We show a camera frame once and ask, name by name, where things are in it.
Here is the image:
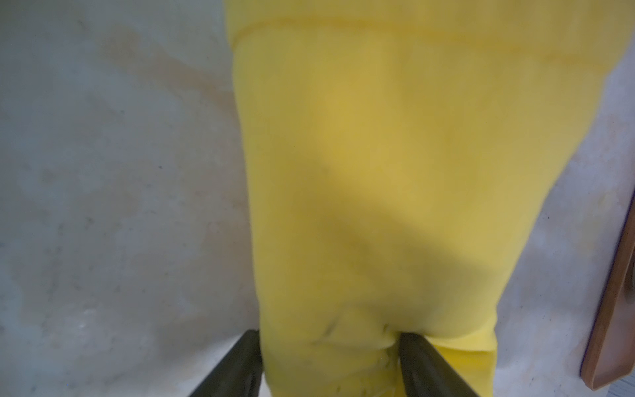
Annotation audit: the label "yellow shorts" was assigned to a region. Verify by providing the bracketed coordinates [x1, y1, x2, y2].
[225, 1, 634, 396]

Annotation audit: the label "brown wooden tray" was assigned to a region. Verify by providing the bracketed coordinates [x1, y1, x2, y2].
[580, 202, 634, 390]

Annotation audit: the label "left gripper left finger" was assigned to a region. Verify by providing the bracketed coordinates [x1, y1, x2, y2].
[190, 329, 263, 397]

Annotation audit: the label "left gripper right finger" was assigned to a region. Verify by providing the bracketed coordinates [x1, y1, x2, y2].
[399, 333, 478, 397]

